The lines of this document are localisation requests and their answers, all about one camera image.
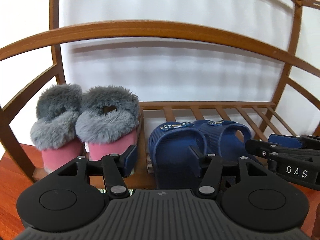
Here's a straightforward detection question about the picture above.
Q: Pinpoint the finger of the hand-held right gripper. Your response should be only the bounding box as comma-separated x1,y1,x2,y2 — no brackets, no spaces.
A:
245,139,280,162
269,134,320,150

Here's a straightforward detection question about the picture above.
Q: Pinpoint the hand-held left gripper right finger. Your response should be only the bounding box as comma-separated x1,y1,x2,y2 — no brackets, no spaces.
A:
189,145,265,198

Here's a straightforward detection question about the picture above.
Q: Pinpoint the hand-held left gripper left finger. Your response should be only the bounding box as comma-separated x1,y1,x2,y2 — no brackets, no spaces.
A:
58,144,139,198

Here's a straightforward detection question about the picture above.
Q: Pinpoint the pink furry slipper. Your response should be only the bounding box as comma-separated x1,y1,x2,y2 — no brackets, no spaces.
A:
75,85,140,162
30,83,84,174

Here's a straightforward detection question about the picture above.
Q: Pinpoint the wooden shoe rack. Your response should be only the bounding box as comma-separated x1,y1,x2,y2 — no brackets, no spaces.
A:
0,0,320,190

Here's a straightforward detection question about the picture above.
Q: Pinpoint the blue slipper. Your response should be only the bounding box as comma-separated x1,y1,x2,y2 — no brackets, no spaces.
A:
149,122,208,190
194,119,263,165

